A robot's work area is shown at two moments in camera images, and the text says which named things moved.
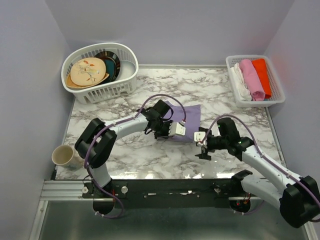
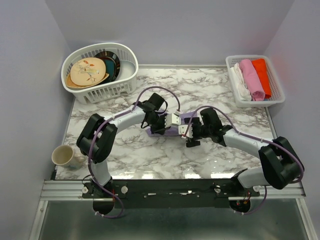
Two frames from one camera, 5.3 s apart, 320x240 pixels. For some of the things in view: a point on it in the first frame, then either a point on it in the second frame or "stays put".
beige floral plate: x=88 y=71 stays put
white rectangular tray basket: x=278 y=93 stays put
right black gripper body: x=214 y=142 → x=199 y=131
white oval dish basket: x=125 y=83 stays put
